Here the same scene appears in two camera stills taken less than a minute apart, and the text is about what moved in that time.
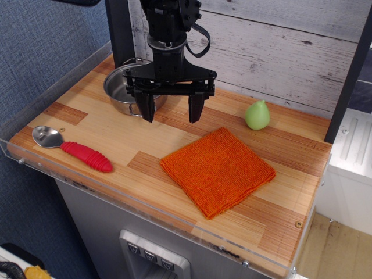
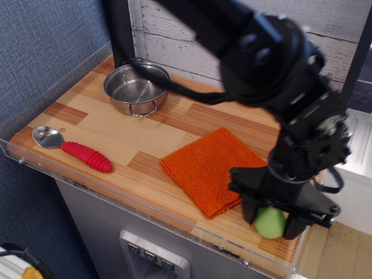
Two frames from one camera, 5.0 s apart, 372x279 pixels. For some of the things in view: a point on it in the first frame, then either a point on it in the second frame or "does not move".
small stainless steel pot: x=115 y=86 does not move
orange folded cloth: x=217 y=170 does not move
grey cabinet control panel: x=145 y=259 does not move
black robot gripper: x=170 y=74 -> x=277 y=185
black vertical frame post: x=120 y=31 does not move
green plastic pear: x=257 y=115 -> x=269 y=222
